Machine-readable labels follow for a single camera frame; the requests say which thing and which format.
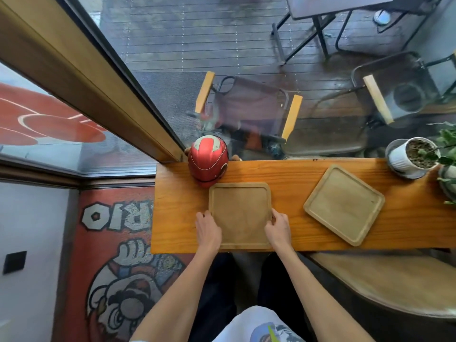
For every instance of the person's right hand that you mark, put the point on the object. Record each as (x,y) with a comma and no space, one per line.
(279,233)

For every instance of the person's left hand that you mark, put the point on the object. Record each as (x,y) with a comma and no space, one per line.
(208,234)

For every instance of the person's left thumb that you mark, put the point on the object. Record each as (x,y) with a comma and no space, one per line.
(216,224)

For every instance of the person's right thumb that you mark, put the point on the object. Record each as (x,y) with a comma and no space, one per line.
(268,230)

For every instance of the dark square wooden tray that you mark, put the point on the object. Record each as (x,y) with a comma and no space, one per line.
(240,213)

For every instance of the person's left forearm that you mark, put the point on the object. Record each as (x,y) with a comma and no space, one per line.
(174,299)

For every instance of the person's right forearm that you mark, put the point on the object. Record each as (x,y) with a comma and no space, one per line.
(320,299)

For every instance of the red helmet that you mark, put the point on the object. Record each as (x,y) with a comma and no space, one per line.
(207,160)

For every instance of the person's black trousers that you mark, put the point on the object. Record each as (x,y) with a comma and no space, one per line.
(217,292)

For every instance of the light square wooden tray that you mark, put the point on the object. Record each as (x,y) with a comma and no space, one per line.
(343,204)

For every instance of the person's white printed shirt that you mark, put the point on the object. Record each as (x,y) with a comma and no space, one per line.
(256,325)

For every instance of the folding chair with wooden armrests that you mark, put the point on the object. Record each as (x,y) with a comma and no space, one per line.
(249,110)

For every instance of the round wooden stool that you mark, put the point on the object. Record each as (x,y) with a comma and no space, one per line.
(388,281)

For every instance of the white ribbed plant pot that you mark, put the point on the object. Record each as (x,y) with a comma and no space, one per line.
(402,158)

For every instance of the grey round plant pot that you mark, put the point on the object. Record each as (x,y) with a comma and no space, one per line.
(449,181)

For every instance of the black folding chair with cupholder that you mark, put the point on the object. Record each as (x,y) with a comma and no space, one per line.
(399,88)

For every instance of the green leafy plant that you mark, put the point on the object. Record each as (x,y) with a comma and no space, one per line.
(446,145)

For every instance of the dark outdoor folding table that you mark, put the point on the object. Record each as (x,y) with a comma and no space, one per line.
(320,10)

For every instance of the small white round object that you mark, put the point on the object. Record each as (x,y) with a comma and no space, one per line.
(382,17)

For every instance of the wooden window frame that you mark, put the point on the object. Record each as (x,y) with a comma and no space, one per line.
(85,81)

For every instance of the black wall switch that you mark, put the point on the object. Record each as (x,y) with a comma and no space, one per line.
(14,262)

